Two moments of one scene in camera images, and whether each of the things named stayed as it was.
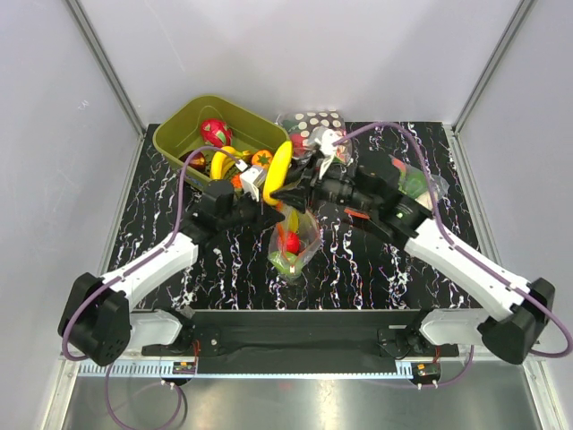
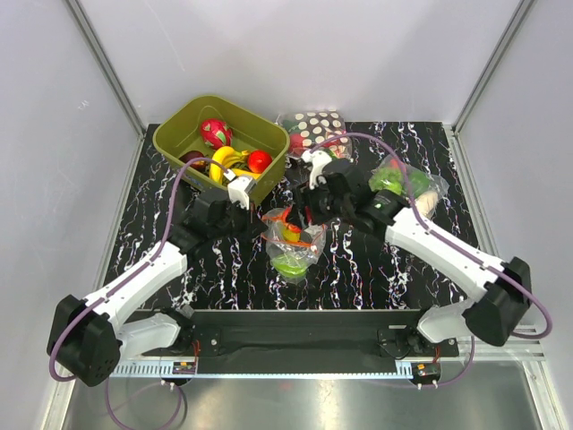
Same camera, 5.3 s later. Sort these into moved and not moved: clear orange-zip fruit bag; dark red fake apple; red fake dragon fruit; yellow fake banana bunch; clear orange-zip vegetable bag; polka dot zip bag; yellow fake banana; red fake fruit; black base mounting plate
Moved: red fake fruit; yellow fake banana; clear orange-zip fruit bag
Not moved: red fake dragon fruit; clear orange-zip vegetable bag; polka dot zip bag; black base mounting plate; dark red fake apple; yellow fake banana bunch
